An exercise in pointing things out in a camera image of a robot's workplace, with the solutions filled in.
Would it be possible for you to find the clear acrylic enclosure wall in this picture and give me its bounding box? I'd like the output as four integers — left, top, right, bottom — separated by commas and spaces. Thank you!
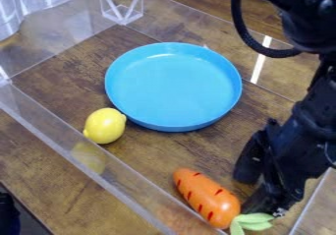
0, 0, 336, 235

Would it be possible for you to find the black braided cable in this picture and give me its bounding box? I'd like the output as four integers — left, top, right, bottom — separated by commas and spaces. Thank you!
229, 0, 303, 59

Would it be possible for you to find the clear acrylic corner bracket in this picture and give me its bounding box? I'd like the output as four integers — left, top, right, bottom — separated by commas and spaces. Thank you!
100, 0, 143, 26

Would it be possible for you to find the orange toy carrot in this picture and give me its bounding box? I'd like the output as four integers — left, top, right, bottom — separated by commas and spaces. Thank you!
173, 168, 275, 235

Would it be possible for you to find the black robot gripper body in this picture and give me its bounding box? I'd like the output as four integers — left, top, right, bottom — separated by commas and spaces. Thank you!
263, 117, 336, 203

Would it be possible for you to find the yellow toy lemon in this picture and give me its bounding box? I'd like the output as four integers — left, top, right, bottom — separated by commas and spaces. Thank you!
83, 108, 127, 145

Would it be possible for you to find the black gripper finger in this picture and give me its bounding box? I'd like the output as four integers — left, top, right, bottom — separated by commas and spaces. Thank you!
233, 131, 268, 184
241, 183, 295, 217

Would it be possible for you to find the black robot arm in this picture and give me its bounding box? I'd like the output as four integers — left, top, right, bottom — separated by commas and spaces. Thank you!
231, 0, 336, 217

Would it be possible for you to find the blue round plate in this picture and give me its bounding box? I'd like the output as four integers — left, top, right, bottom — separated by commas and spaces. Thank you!
105, 42, 243, 132

